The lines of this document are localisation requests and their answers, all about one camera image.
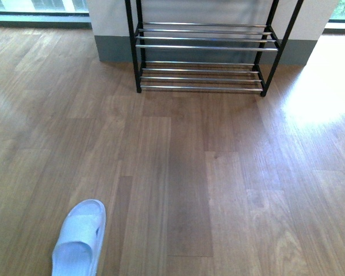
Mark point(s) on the black metal shoe rack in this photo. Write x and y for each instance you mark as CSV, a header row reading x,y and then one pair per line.
x,y
205,57

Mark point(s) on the light blue slipper near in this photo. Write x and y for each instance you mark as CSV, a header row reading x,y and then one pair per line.
x,y
79,244

